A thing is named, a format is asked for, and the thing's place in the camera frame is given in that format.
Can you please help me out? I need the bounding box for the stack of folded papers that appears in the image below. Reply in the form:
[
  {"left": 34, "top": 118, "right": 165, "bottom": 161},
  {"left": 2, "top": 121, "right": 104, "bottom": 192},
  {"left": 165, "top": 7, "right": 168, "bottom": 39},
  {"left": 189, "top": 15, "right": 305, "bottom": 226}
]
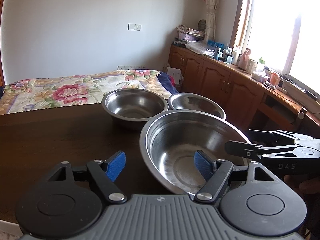
[{"left": 172, "top": 24, "right": 205, "bottom": 48}]

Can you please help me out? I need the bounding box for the patterned beige curtain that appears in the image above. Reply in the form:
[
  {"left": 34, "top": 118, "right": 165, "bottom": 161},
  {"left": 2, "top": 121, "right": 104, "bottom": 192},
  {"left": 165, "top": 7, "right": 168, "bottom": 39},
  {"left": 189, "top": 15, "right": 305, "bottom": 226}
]
[{"left": 205, "top": 0, "right": 220, "bottom": 42}]

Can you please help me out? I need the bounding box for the wall socket strip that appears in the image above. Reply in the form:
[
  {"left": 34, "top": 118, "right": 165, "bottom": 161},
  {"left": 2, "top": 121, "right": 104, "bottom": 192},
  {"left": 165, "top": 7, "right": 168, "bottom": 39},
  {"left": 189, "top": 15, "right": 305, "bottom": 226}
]
[{"left": 117, "top": 66, "right": 146, "bottom": 70}]

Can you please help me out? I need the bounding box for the white wall switch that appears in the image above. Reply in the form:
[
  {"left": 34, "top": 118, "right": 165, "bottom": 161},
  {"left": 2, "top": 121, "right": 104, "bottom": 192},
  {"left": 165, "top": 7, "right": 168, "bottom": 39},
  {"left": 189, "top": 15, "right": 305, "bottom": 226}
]
[{"left": 128, "top": 23, "right": 141, "bottom": 31}]

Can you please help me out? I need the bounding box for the wooden framed window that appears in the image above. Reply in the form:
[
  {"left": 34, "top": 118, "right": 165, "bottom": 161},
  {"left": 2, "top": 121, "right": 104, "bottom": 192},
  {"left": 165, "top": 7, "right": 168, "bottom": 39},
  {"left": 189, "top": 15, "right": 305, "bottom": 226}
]
[{"left": 234, "top": 0, "right": 319, "bottom": 93}]

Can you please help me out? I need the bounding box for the pink bottle on counter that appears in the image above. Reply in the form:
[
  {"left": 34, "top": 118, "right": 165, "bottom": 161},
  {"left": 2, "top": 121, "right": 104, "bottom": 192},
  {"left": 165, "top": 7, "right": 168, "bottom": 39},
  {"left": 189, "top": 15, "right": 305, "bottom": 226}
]
[{"left": 238, "top": 48, "right": 251, "bottom": 71}]

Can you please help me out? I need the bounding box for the large stainless steel bowl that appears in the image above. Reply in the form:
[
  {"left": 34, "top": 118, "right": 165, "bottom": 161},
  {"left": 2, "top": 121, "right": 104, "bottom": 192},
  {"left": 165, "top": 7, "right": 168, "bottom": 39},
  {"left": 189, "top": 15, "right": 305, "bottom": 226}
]
[{"left": 139, "top": 110, "right": 249, "bottom": 196}]

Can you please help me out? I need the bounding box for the white cardboard box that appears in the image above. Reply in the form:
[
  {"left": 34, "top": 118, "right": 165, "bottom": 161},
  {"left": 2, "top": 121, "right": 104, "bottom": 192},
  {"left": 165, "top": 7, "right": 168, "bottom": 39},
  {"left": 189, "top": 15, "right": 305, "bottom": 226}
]
[{"left": 164, "top": 63, "right": 182, "bottom": 85}]

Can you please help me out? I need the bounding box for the clear plastic bag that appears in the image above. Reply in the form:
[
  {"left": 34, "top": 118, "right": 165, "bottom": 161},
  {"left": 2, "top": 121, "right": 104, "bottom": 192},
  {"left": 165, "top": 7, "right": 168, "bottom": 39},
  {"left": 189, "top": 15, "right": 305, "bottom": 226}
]
[{"left": 186, "top": 41, "right": 215, "bottom": 57}]

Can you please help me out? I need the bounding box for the wooden cabinet row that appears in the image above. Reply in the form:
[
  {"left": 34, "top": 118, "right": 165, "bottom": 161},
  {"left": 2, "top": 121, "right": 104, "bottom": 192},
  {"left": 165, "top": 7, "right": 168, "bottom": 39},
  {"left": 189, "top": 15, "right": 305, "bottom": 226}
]
[{"left": 168, "top": 45, "right": 319, "bottom": 137}]

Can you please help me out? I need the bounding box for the small stainless steel bowl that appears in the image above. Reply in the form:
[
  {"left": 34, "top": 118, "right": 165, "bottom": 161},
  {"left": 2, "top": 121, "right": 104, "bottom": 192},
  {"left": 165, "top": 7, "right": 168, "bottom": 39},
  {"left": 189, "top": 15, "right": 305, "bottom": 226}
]
[{"left": 168, "top": 93, "right": 226, "bottom": 120}]

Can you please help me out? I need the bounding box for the floral bed quilt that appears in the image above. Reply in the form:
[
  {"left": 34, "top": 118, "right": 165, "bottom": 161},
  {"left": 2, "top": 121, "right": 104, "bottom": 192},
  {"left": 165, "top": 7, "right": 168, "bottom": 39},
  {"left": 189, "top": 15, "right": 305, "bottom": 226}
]
[{"left": 1, "top": 69, "right": 178, "bottom": 115}]

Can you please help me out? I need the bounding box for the medium stainless steel bowl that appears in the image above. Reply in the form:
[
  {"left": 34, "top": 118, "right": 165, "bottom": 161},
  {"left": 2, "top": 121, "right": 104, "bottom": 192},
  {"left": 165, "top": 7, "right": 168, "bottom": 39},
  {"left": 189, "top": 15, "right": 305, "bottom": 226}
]
[{"left": 101, "top": 88, "right": 169, "bottom": 129}]

